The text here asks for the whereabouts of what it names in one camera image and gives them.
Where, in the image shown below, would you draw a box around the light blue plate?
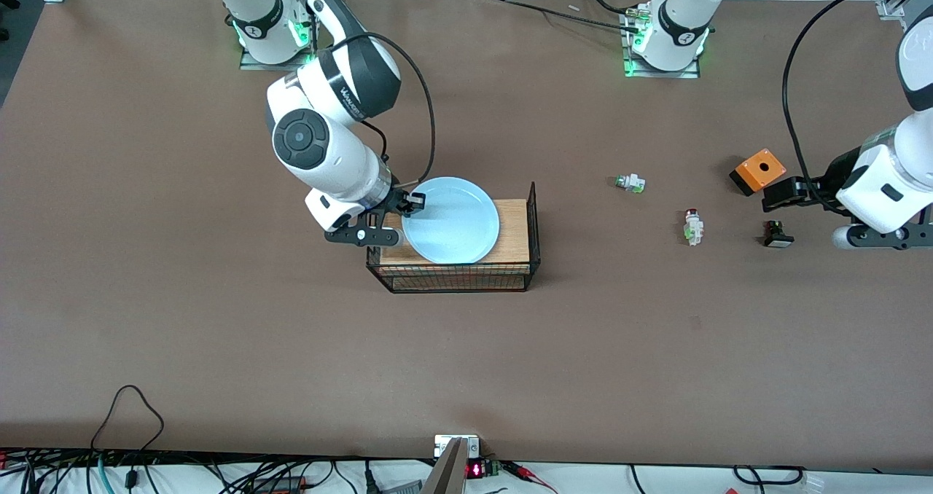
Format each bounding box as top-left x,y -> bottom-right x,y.
402,177 -> 501,265

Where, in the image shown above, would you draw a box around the black square push button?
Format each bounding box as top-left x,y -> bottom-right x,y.
762,219 -> 795,248

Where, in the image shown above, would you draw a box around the wooden shelf board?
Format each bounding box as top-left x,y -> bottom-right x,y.
380,200 -> 531,267

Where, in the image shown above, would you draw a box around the red clip lead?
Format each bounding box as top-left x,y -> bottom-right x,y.
503,461 -> 558,494

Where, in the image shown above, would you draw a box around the black power adapter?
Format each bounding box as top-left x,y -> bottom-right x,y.
251,476 -> 307,493

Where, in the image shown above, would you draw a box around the orange button enclosure box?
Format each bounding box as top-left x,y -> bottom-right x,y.
730,148 -> 788,197

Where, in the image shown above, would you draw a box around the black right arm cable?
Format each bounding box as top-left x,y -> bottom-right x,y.
332,31 -> 437,189

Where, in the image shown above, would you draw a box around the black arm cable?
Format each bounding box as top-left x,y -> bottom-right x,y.
332,31 -> 437,189
782,0 -> 933,214

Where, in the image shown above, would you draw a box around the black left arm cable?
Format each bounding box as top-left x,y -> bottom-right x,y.
782,0 -> 933,214

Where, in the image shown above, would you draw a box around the black wire rack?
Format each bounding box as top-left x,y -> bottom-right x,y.
367,181 -> 542,294

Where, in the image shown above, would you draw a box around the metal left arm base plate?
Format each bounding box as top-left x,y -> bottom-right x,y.
621,2 -> 702,79

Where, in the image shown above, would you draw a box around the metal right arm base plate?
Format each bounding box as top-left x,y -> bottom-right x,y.
239,0 -> 323,71

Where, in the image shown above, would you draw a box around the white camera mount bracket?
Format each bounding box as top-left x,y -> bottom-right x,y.
434,434 -> 480,458

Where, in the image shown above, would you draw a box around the black cable to base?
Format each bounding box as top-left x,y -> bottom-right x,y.
503,0 -> 642,32

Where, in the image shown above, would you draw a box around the grey camera post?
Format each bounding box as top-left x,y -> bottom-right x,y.
421,438 -> 469,494

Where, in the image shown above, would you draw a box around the black coiled cable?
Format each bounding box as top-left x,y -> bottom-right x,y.
733,465 -> 806,486

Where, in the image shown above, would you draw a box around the black looped cable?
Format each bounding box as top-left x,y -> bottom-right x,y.
91,385 -> 165,452

